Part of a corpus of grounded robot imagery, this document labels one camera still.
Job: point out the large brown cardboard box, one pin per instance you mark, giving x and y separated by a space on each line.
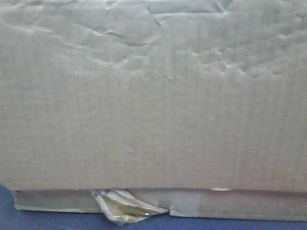
198 106

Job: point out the crumpled clear packing tape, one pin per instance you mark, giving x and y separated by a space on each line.
121 207

